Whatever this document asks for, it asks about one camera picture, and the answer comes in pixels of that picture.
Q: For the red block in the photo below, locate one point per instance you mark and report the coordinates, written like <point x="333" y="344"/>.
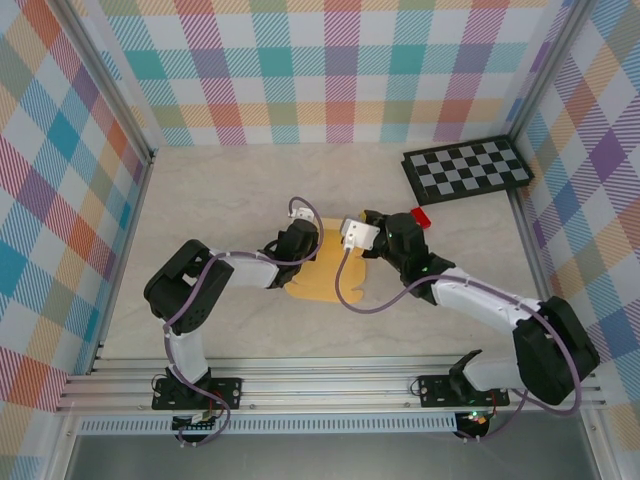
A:
<point x="421" y="217"/>

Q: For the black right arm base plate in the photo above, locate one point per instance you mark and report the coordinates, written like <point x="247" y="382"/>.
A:
<point x="435" y="390"/>

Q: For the black grey checkerboard panel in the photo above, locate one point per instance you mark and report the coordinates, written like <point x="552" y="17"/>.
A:
<point x="467" y="170"/>

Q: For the small circuit board with LEDs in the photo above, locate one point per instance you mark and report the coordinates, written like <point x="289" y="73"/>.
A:
<point x="475" y="417"/>

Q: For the yellow cardboard paper box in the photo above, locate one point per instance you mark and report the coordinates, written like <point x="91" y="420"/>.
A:
<point x="325" y="280"/>

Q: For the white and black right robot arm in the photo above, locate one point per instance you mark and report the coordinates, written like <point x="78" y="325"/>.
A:
<point x="480" y="300"/>

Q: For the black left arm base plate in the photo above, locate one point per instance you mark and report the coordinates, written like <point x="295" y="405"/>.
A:
<point x="230" y="392"/>

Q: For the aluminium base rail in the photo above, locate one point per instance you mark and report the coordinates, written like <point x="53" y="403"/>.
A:
<point x="325" y="385"/>

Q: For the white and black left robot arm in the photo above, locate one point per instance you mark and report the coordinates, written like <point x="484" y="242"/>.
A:
<point x="240" y="272"/>

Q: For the aluminium corner post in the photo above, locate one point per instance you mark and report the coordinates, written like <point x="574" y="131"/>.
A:
<point x="548" y="70"/>
<point x="117" y="90"/>

